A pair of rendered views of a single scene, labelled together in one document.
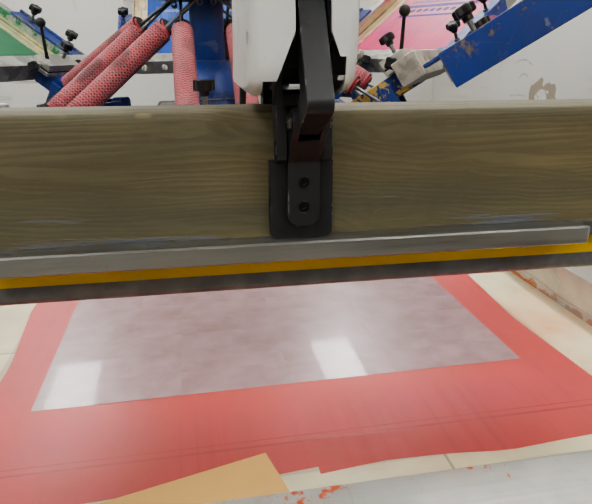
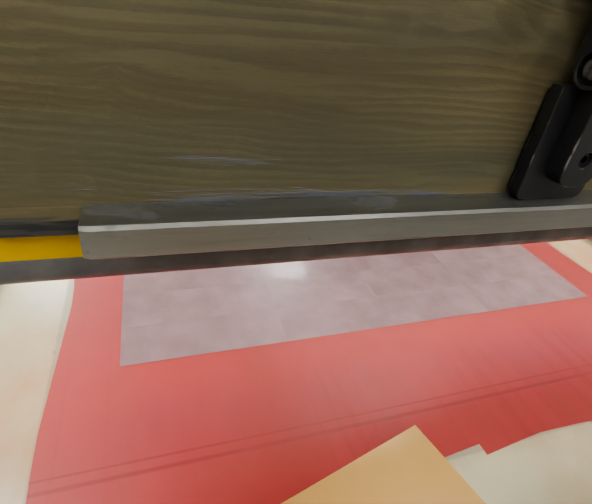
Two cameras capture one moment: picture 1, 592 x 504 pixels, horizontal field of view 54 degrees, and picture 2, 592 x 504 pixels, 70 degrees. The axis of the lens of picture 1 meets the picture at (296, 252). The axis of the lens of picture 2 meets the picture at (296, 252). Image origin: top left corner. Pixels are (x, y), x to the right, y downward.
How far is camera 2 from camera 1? 20 cm
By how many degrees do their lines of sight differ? 17
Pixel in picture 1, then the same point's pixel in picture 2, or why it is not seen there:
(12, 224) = (155, 160)
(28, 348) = not seen: hidden behind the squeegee
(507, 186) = not seen: outside the picture
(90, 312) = not seen: hidden behind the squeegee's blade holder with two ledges
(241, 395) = (352, 341)
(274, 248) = (524, 215)
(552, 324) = (590, 257)
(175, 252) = (407, 218)
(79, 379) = (163, 317)
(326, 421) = (455, 377)
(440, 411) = (555, 362)
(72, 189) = (265, 105)
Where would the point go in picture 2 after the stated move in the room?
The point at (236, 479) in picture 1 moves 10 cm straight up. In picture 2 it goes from (402, 468) to (475, 304)
